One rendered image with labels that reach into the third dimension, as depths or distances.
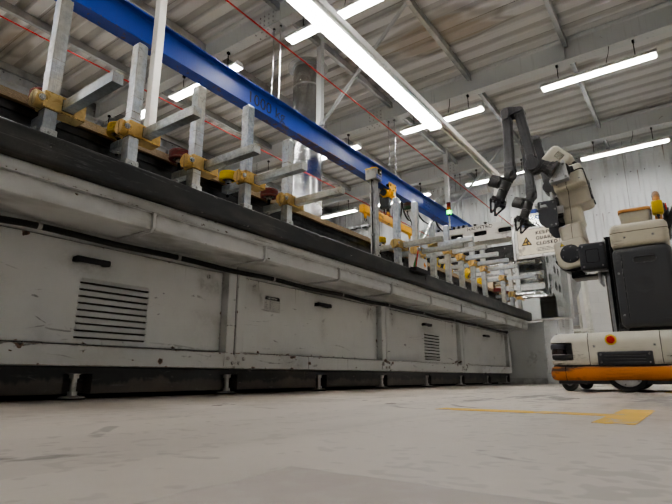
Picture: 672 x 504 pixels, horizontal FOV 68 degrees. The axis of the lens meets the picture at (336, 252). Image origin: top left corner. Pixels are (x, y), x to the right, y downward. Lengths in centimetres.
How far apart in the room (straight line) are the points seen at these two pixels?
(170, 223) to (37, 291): 44
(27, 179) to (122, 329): 61
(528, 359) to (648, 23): 516
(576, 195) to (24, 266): 267
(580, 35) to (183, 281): 766
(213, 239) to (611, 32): 759
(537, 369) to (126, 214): 467
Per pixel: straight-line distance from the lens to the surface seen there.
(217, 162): 182
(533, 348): 565
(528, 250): 562
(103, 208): 164
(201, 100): 197
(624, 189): 1231
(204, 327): 210
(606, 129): 1150
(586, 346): 276
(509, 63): 899
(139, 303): 193
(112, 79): 144
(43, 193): 157
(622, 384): 275
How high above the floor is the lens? 7
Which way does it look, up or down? 14 degrees up
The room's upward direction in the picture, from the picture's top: straight up
